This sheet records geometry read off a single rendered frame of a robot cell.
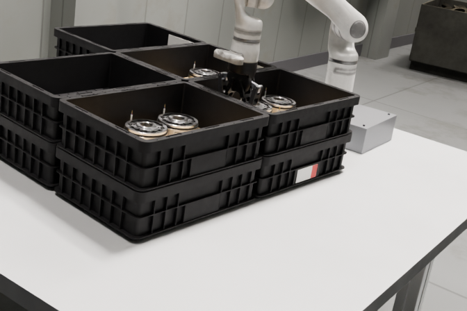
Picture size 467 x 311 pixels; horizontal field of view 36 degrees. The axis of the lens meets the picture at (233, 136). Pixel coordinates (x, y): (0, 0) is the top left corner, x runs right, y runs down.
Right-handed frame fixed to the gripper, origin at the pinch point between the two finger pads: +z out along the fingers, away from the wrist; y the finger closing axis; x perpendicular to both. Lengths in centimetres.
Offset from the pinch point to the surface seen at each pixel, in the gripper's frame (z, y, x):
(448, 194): 17, -45, -44
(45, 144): 6, 14, 49
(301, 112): -5.5, -19.0, -2.2
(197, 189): 8.4, -17.6, 31.1
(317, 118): -2.1, -18.0, -11.7
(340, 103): -5.6, -19.2, -19.9
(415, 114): 86, 107, -347
